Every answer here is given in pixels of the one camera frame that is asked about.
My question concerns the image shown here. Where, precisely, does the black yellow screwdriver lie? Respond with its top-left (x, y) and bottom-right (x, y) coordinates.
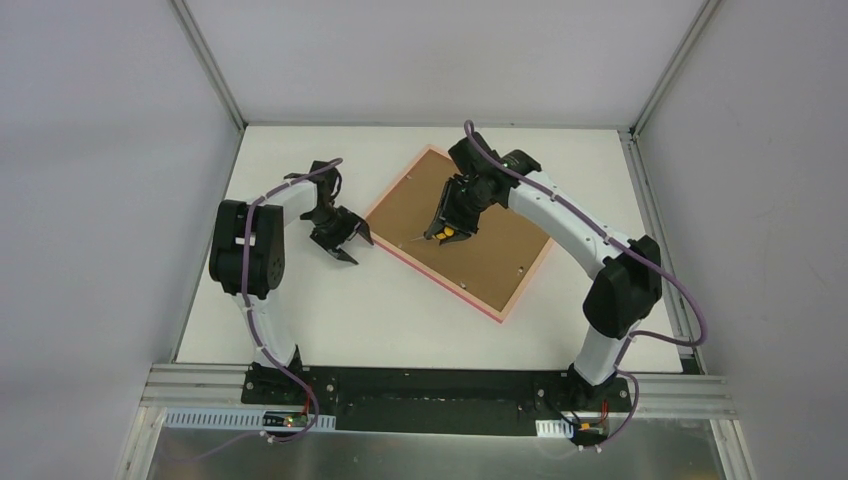
top-left (412, 227), bottom-right (455, 242)

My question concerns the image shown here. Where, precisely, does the left white cable duct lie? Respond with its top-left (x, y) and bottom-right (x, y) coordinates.
top-left (163, 408), bottom-right (336, 433)

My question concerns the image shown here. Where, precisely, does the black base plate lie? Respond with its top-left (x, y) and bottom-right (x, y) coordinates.
top-left (241, 363), bottom-right (632, 437)

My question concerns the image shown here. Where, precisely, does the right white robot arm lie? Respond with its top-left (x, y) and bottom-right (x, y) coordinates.
top-left (423, 132), bottom-right (662, 410)

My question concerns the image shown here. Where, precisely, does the white cable duct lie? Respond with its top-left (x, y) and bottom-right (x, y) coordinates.
top-left (163, 408), bottom-right (336, 433)
top-left (535, 419), bottom-right (574, 439)

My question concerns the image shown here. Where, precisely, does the right white cable duct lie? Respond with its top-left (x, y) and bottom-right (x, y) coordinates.
top-left (535, 419), bottom-right (574, 439)

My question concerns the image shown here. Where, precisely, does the pink wooden photo frame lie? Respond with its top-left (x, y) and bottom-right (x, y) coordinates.
top-left (366, 145), bottom-right (554, 323)

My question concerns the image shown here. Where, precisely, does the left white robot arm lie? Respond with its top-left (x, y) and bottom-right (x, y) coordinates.
top-left (208, 158), bottom-right (375, 405)

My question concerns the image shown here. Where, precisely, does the aluminium front rail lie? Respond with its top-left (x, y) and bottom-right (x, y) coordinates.
top-left (140, 363), bottom-right (738, 420)

